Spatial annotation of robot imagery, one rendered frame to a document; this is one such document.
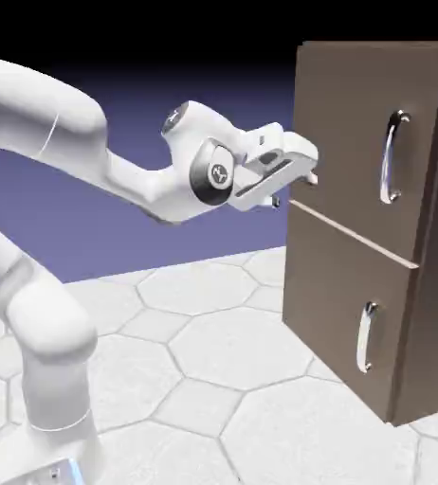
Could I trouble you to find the brown door with short handle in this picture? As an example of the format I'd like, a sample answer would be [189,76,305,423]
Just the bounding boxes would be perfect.
[282,203,414,422]

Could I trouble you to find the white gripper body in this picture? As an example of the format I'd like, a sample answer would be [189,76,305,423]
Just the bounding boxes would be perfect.
[228,132,320,212]

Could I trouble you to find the long curved silver handle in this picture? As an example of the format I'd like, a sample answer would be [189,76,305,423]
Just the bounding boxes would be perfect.
[378,109,412,207]

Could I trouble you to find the brown door with long handle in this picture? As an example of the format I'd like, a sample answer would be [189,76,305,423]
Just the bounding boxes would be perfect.
[289,42,438,265]

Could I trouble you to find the short curved silver handle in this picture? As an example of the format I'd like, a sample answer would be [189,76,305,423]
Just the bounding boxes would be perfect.
[356,301,380,375]

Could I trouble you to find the brown wooden cabinet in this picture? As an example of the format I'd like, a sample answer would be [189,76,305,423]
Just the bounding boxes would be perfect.
[282,40,438,428]

